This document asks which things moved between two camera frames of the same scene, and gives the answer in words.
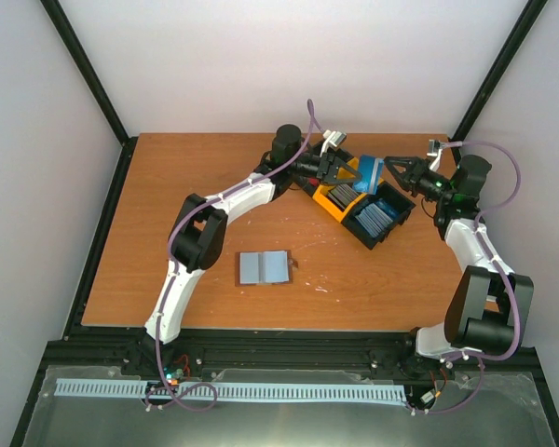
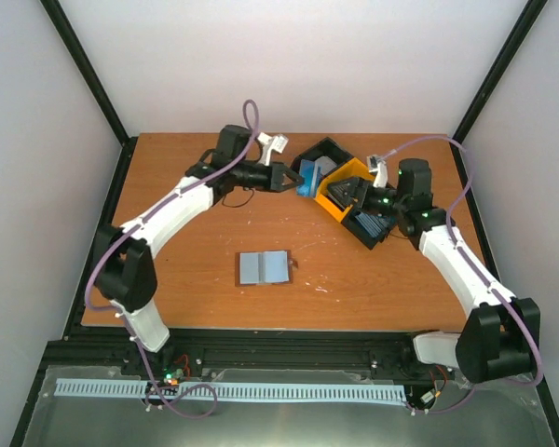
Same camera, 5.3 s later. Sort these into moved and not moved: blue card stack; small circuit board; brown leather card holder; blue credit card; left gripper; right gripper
Moved: blue credit card; right gripper; left gripper
Not moved: brown leather card holder; blue card stack; small circuit board
